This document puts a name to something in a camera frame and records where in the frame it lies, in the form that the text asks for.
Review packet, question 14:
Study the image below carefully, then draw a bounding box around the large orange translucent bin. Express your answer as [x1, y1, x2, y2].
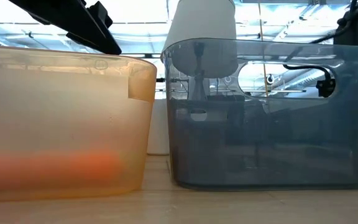
[0, 44, 158, 202]

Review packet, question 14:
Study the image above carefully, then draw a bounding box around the orange highlighter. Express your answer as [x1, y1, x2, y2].
[0, 151, 122, 189]

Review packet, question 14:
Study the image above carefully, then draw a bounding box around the grey translucent bin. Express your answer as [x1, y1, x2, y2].
[160, 37, 358, 190]

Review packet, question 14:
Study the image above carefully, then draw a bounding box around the white shade table lamp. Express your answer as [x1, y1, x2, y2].
[161, 0, 239, 101]

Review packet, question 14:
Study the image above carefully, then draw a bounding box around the small orange translucent bin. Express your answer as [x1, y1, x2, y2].
[127, 70, 157, 103]

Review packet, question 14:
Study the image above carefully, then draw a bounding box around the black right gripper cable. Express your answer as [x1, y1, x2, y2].
[283, 63, 336, 98]

